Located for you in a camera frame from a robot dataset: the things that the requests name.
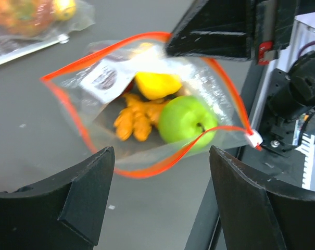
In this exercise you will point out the orange mandarin cluster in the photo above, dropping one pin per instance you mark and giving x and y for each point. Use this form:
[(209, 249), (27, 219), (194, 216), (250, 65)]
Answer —
[(138, 118)]

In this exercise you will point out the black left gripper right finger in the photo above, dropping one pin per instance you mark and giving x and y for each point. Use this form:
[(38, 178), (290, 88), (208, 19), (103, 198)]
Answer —
[(258, 211)]

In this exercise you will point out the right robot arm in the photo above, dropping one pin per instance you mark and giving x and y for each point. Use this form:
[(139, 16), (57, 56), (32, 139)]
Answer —
[(293, 99)]

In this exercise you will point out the dotted flat zip bag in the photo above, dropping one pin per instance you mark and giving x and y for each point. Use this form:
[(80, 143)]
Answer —
[(13, 49)]

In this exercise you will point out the orange pineapple toy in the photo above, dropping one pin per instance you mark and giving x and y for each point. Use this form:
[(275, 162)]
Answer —
[(26, 18)]

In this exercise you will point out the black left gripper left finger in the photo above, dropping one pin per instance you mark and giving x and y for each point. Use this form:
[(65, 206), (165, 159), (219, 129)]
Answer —
[(63, 211)]

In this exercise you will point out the white slotted cable duct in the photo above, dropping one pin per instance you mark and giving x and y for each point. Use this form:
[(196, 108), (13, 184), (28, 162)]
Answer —
[(308, 148)]

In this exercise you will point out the zip bag with red zipper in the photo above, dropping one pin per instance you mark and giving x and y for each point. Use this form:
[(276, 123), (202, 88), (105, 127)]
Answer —
[(91, 88)]

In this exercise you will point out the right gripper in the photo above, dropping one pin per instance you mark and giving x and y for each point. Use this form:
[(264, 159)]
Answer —
[(234, 30)]

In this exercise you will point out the yellow star fruit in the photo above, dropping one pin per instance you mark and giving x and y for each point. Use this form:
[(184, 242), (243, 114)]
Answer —
[(157, 85)]

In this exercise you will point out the zip bag with blue zipper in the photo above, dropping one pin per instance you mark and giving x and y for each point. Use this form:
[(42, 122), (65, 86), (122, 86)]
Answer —
[(83, 18)]

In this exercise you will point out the yellow mango in blue-zip bag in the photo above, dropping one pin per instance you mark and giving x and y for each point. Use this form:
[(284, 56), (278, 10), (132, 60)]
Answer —
[(64, 9)]

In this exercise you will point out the green apple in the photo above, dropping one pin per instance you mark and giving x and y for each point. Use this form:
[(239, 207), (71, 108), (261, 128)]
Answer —
[(184, 118)]

